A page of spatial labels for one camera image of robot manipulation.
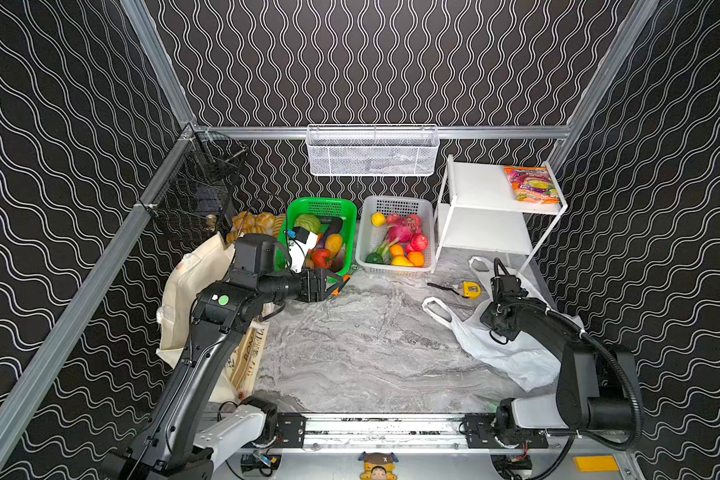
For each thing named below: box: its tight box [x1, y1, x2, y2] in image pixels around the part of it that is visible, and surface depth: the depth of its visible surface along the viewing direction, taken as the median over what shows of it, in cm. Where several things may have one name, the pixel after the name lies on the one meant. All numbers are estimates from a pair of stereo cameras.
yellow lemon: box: [371, 212, 386, 227], surface depth 119 cm
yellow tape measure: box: [463, 281, 481, 300], surface depth 101 cm
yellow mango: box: [325, 233, 342, 256], surface depth 109 cm
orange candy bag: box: [504, 166, 560, 205], surface depth 81 cm
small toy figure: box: [358, 451, 399, 480], surface depth 70 cm
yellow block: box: [573, 455, 619, 472], surface depth 71 cm
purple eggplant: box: [320, 216, 343, 247], surface depth 119 cm
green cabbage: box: [294, 214, 321, 235], surface depth 112 cm
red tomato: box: [312, 248, 333, 269], surface depth 105 cm
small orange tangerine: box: [390, 244, 404, 257], surface depth 107 cm
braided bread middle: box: [226, 212, 285, 244], surface depth 119 cm
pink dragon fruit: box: [386, 214, 422, 243], surface depth 106 cm
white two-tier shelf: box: [431, 154, 568, 274], surface depth 85 cm
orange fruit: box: [408, 251, 425, 267], surface depth 104 cm
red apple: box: [410, 234, 429, 252], surface depth 105 cm
